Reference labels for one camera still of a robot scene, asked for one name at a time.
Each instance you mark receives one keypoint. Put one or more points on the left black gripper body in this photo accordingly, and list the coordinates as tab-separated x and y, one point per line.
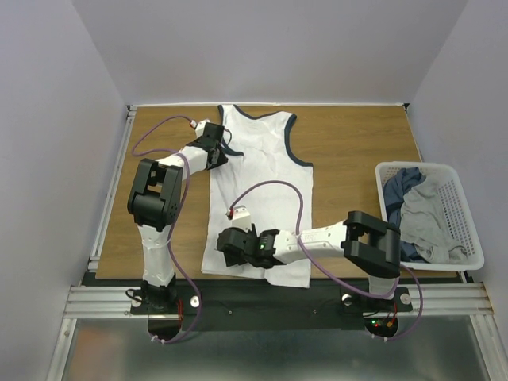
222	157

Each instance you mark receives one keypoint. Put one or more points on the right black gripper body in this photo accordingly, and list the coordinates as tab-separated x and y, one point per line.
231	246

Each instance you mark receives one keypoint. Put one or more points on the white graphic tank top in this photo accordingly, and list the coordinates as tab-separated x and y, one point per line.
263	174

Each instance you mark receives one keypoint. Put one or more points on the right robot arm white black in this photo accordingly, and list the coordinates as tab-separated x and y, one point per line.
372	244

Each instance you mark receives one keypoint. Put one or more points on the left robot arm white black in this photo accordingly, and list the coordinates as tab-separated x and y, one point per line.
155	201

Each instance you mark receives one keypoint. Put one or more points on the navy blue tank top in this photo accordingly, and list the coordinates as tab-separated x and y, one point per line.
394	191

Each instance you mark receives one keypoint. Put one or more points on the grey tank top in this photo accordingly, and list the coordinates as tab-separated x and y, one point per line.
424	230

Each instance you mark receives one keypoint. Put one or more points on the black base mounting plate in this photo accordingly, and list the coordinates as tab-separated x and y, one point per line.
249	305

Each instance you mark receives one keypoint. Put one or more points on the white plastic laundry basket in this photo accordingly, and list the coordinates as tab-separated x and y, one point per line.
456	209

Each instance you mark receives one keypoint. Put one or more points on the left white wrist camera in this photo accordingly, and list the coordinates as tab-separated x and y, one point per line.
198	126

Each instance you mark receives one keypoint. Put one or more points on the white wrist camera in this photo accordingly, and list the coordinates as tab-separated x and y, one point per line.
240	218
198	126

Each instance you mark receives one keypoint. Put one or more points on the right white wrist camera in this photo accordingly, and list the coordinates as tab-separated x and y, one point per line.
240	218

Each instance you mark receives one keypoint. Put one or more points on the aluminium frame rail left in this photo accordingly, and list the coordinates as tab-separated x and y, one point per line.
96	251

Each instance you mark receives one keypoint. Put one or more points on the aluminium frame rail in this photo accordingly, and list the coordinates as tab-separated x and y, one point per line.
433	300
96	251

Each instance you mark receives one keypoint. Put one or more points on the aluminium frame rail front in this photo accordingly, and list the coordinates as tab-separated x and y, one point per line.
433	300

